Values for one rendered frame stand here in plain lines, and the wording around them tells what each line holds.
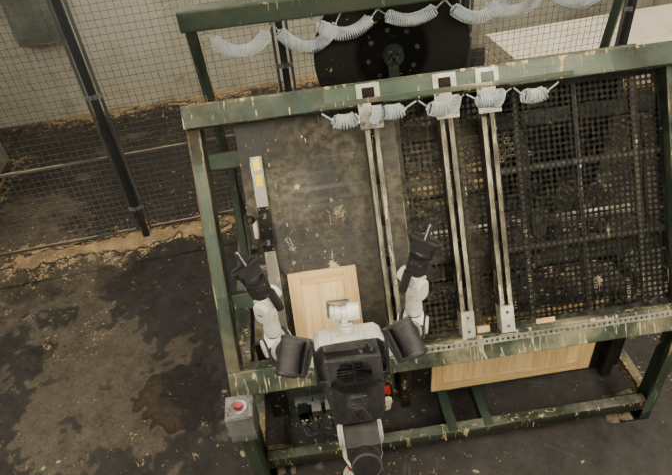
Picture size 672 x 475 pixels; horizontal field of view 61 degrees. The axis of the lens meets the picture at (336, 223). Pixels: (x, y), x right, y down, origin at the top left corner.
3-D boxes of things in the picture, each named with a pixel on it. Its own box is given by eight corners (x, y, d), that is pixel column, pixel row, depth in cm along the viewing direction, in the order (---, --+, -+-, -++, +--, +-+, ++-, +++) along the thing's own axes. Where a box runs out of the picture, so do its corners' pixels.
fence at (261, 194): (282, 361, 262) (281, 364, 259) (250, 157, 249) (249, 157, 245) (292, 360, 263) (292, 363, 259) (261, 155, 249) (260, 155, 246)
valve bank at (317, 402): (294, 445, 263) (287, 416, 248) (292, 418, 274) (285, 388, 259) (400, 428, 265) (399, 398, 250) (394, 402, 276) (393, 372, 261)
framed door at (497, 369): (430, 388, 317) (431, 391, 315) (432, 323, 283) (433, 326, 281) (586, 364, 321) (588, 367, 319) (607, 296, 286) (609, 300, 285)
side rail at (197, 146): (230, 364, 267) (227, 374, 257) (190, 131, 252) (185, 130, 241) (242, 363, 268) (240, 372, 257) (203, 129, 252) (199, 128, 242)
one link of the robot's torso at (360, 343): (409, 428, 203) (400, 339, 193) (315, 443, 201) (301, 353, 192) (395, 384, 231) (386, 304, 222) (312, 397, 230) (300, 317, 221)
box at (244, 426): (232, 444, 246) (223, 421, 235) (233, 420, 256) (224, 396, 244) (259, 440, 247) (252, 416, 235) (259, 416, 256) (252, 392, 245)
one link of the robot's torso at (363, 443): (386, 478, 205) (381, 436, 200) (351, 483, 205) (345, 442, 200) (375, 431, 232) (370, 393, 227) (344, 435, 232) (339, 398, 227)
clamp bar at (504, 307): (493, 328, 266) (512, 346, 242) (467, 72, 250) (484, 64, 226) (514, 325, 266) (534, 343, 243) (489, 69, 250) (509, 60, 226)
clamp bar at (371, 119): (386, 345, 264) (394, 364, 240) (352, 87, 248) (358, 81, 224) (407, 342, 264) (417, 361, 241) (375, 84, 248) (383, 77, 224)
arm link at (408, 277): (434, 266, 220) (426, 289, 226) (414, 252, 227) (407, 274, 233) (414, 275, 213) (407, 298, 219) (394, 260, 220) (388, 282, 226)
